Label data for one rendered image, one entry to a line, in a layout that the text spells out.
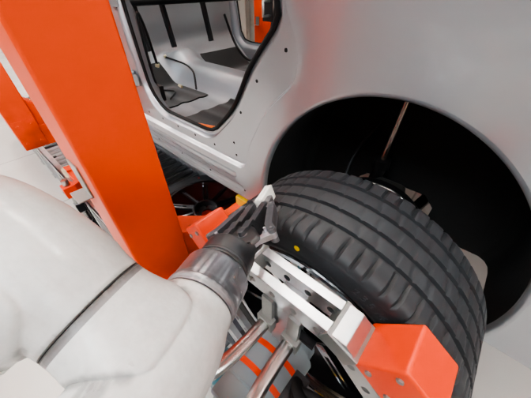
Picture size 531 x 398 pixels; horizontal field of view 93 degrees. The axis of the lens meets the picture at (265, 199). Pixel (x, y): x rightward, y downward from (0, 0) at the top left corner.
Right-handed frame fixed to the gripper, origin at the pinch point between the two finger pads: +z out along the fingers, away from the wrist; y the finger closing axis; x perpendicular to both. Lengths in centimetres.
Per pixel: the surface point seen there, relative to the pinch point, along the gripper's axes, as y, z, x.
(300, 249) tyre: 6.6, -6.9, -7.9
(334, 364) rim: 4.1, -3.2, -47.9
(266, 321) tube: -1.8, -13.5, -19.0
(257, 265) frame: -0.5, -10.8, -7.7
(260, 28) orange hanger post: -87, 320, 85
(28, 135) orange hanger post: -211, 82, 44
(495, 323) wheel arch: 43, 16, -53
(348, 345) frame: 14.0, -18.9, -15.5
